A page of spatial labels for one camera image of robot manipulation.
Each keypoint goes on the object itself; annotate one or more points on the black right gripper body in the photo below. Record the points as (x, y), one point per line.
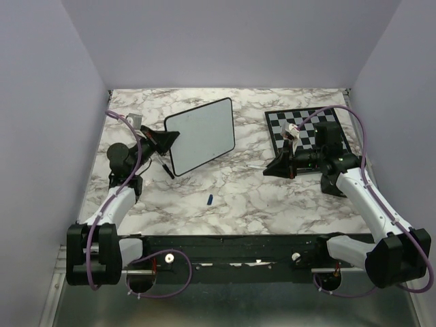
(302, 158)

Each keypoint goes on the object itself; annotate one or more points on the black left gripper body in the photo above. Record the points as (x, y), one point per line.
(146, 146)

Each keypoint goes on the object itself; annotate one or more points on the white whiteboard marker pen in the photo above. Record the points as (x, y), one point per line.
(256, 167)

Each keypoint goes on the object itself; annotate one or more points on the black framed whiteboard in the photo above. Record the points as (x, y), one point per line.
(206, 132)

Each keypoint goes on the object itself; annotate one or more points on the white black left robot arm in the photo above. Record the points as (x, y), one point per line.
(95, 253)

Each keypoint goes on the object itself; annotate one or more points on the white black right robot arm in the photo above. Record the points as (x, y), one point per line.
(399, 252)

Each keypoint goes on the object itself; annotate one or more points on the black grey chessboard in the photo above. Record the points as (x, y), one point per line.
(306, 126)

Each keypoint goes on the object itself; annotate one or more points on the silver wire whiteboard stand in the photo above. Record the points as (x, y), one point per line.
(161, 161)

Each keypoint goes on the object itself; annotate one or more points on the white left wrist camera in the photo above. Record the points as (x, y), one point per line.
(135, 120)

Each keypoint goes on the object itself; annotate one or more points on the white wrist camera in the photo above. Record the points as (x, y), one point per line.
(290, 131)
(135, 120)

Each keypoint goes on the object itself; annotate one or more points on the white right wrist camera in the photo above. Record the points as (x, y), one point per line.
(290, 131)

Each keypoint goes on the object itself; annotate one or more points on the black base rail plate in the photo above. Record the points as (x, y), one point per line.
(233, 259)

